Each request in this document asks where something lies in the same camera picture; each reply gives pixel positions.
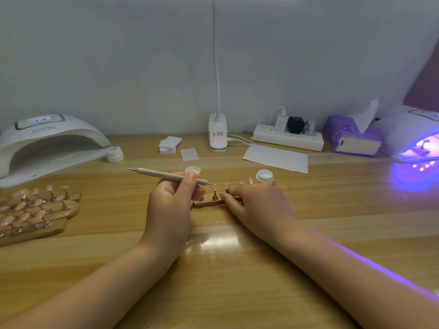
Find person's left hand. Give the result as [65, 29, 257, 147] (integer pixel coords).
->
[140, 171, 207, 261]

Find person's right hand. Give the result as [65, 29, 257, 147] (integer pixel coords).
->
[221, 181, 299, 247]

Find wooden nail holder strip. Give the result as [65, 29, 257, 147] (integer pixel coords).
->
[193, 190, 230, 208]

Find grey dotting pen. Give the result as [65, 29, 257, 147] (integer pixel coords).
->
[126, 167, 217, 187]

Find wooden stands with pink nails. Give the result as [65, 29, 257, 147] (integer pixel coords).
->
[0, 185, 82, 247]

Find white nail lamp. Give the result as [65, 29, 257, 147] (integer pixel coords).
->
[376, 106, 439, 164]
[0, 113, 112, 188]

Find person's right forearm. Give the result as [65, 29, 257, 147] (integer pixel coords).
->
[278, 224, 439, 329]

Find person's left forearm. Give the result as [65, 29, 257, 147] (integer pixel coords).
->
[0, 239, 182, 329]

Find white desk lamp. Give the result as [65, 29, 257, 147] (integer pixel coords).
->
[209, 0, 300, 152]

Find white paper sheet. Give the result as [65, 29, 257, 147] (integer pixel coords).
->
[243, 144, 310, 175]

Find stack of white cotton pads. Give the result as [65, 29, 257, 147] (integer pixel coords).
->
[158, 136, 183, 155]

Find white power strip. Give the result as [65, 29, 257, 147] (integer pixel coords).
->
[252, 123, 325, 153]

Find small closed white jar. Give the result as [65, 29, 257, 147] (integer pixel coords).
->
[106, 146, 125, 164]

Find black plug adapter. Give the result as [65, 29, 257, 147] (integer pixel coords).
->
[287, 116, 306, 135]

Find purple tissue box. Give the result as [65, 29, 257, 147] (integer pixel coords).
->
[324, 115, 385, 158]

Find white tissue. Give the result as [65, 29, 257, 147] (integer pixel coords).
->
[352, 99, 380, 134]

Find brown wooden board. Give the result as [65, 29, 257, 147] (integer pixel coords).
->
[405, 44, 439, 114]

